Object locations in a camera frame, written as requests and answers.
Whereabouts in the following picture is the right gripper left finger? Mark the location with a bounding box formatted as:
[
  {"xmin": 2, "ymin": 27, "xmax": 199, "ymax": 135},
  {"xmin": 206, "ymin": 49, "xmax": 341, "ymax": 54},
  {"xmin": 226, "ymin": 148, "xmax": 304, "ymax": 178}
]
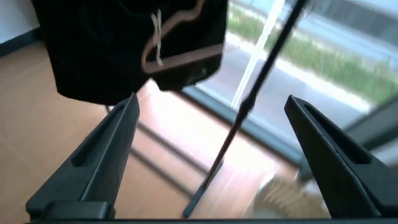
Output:
[{"xmin": 25, "ymin": 92, "xmax": 141, "ymax": 220}]

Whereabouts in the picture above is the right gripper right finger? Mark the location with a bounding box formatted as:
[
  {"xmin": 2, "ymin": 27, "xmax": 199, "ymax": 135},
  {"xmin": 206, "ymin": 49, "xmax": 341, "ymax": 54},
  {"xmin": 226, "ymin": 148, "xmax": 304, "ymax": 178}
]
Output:
[{"xmin": 284, "ymin": 95, "xmax": 398, "ymax": 218}]

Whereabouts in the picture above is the black garment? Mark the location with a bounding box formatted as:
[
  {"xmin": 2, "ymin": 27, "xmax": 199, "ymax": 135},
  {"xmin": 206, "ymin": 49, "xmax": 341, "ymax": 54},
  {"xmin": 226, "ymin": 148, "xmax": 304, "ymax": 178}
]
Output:
[{"xmin": 30, "ymin": 0, "xmax": 229, "ymax": 106}]

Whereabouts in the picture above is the pink clothes hanger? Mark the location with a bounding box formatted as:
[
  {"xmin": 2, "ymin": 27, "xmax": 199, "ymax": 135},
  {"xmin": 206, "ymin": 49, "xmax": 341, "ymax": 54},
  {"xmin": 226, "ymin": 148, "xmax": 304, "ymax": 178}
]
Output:
[{"xmin": 141, "ymin": 0, "xmax": 225, "ymax": 75}]

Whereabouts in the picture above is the white laundry basket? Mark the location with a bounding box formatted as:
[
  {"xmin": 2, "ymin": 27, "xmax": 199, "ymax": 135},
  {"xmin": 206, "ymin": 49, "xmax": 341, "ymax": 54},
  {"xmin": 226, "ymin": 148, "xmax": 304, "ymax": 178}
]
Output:
[{"xmin": 251, "ymin": 172, "xmax": 332, "ymax": 218}]

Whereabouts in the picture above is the black clothes rack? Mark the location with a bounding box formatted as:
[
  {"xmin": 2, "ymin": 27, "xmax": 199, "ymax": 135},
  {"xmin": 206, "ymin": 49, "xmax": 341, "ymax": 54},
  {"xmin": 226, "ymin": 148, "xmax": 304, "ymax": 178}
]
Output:
[{"xmin": 105, "ymin": 0, "xmax": 308, "ymax": 218}]

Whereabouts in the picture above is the window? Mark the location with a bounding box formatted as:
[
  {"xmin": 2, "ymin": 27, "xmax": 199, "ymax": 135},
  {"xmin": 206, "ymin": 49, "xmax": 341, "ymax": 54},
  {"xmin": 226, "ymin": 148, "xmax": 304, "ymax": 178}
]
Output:
[{"xmin": 183, "ymin": 0, "xmax": 398, "ymax": 184}]

